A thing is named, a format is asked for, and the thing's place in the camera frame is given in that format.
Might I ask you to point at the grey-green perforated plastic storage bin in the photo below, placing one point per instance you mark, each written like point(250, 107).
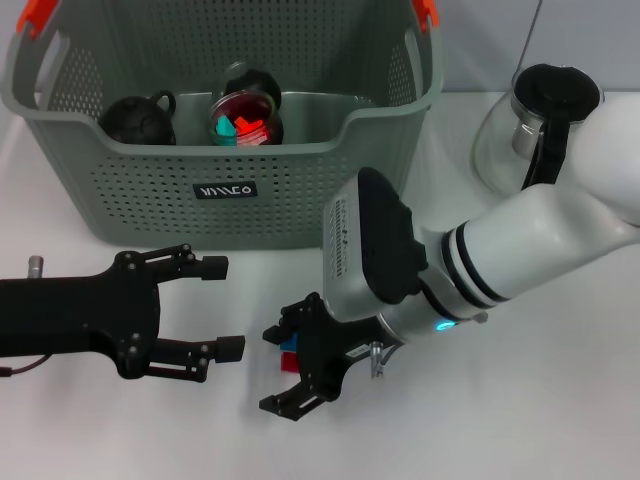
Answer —
point(250, 200)

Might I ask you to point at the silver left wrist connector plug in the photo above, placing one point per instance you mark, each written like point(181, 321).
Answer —
point(36, 266)

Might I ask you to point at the dark red long toy brick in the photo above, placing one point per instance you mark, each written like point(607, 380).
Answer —
point(289, 362)

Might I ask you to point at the teal square toy plate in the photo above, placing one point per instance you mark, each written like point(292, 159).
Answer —
point(225, 131)

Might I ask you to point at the blue square toy brick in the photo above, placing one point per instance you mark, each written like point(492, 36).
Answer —
point(290, 345)

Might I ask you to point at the small red toy brick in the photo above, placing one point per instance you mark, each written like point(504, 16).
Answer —
point(242, 122)

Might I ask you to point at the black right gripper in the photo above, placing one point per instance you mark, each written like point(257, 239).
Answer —
point(325, 350)

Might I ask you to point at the black clay teapot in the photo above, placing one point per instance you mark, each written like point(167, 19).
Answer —
point(135, 122)

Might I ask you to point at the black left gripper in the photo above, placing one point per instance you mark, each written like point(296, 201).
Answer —
point(75, 315)

